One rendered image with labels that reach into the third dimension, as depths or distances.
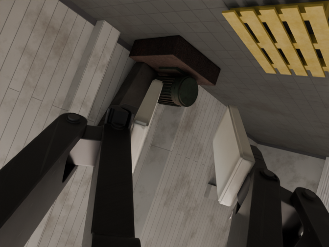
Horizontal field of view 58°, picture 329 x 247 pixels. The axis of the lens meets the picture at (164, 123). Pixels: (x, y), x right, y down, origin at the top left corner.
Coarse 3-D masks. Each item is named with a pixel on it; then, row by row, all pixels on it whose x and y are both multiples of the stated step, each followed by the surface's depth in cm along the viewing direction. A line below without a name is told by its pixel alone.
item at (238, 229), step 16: (256, 176) 13; (272, 176) 13; (256, 192) 12; (272, 192) 12; (240, 208) 13; (256, 208) 11; (272, 208) 11; (240, 224) 11; (256, 224) 10; (272, 224) 10; (240, 240) 10; (256, 240) 10; (272, 240) 10
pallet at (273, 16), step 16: (224, 16) 255; (240, 16) 251; (256, 16) 239; (272, 16) 232; (288, 16) 225; (304, 16) 222; (320, 16) 212; (240, 32) 272; (256, 32) 263; (272, 32) 254; (304, 32) 238; (320, 32) 231; (256, 48) 291; (272, 48) 280; (288, 48) 270; (304, 48) 261; (320, 48) 252; (272, 64) 319; (288, 64) 307; (304, 64) 298; (320, 64) 280
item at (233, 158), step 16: (224, 112) 20; (224, 128) 19; (240, 128) 17; (224, 144) 18; (240, 144) 15; (224, 160) 16; (240, 160) 14; (224, 176) 15; (240, 176) 14; (224, 192) 15
